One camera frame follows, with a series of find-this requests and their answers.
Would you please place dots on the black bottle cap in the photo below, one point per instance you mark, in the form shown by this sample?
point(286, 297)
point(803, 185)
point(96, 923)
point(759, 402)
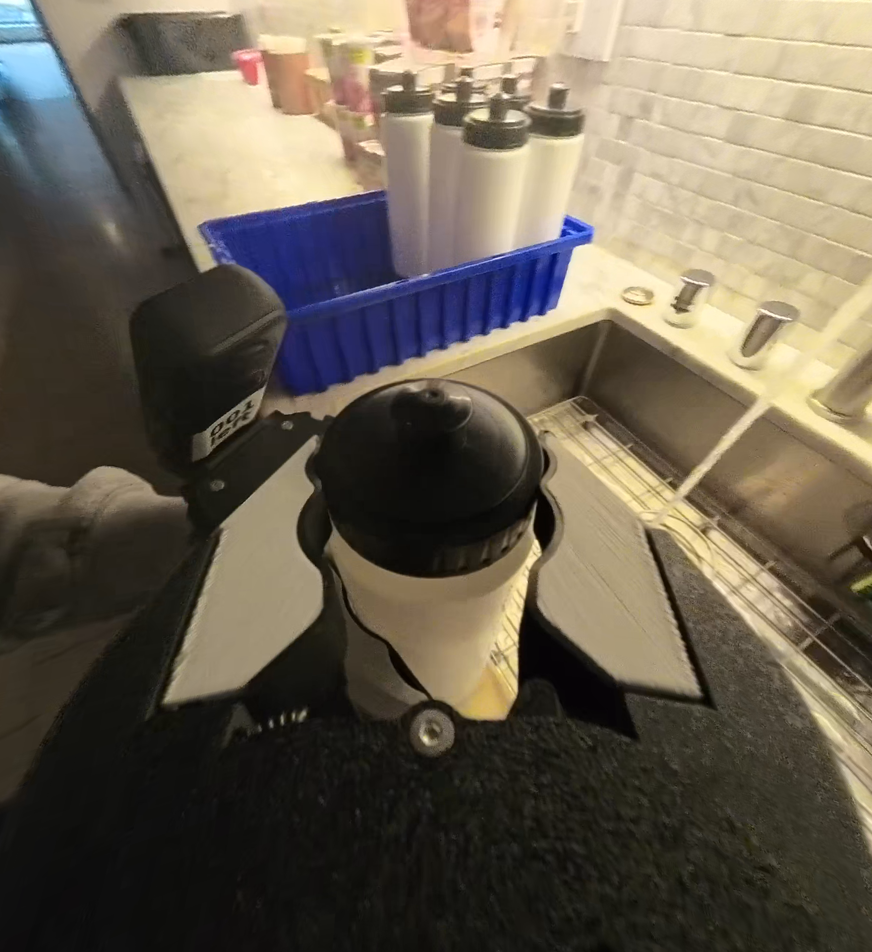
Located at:
point(428, 476)

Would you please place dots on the white paper towel dispenser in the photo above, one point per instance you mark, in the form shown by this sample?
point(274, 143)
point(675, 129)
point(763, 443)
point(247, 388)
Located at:
point(592, 30)

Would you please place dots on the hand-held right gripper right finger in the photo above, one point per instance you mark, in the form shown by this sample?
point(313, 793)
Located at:
point(614, 587)

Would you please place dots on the black countertop appliance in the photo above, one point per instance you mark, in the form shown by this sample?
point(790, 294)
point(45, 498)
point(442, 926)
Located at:
point(183, 41)

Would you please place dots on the chrome soap dispenser pump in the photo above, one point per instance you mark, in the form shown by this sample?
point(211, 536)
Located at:
point(763, 335)
point(688, 297)

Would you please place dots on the stainless steel sink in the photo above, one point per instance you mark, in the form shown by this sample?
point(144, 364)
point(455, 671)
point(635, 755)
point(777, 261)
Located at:
point(674, 387)

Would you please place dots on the brown canister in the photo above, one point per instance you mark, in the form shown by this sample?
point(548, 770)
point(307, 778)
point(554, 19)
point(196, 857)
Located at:
point(287, 78)

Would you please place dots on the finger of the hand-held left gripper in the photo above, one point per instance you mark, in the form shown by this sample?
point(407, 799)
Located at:
point(376, 684)

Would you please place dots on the blue plastic bin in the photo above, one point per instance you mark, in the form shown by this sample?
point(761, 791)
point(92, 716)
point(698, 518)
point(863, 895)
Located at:
point(421, 327)

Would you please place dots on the red white snack bag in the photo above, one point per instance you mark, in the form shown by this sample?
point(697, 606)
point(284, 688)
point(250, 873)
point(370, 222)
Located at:
point(443, 22)

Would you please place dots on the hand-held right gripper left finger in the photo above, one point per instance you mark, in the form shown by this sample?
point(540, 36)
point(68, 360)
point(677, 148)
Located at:
point(242, 595)

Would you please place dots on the stack of instant noodle cups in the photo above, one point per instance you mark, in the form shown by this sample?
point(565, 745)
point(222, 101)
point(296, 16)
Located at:
point(354, 74)

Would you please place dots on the stainless steel faucet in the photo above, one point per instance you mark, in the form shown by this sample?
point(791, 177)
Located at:
point(852, 379)

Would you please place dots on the red cup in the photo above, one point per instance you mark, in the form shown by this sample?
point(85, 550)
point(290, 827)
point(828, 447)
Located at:
point(248, 67)

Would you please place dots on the group of white capped bottles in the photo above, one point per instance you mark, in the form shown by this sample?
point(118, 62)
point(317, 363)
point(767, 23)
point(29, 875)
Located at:
point(480, 193)

